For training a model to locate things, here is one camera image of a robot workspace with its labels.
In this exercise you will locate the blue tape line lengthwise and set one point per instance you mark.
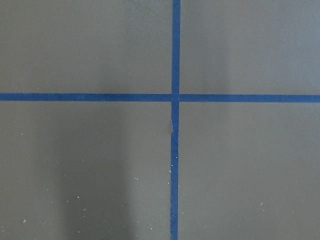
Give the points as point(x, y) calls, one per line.
point(175, 113)

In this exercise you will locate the blue tape line crosswise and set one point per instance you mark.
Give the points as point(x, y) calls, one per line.
point(161, 97)

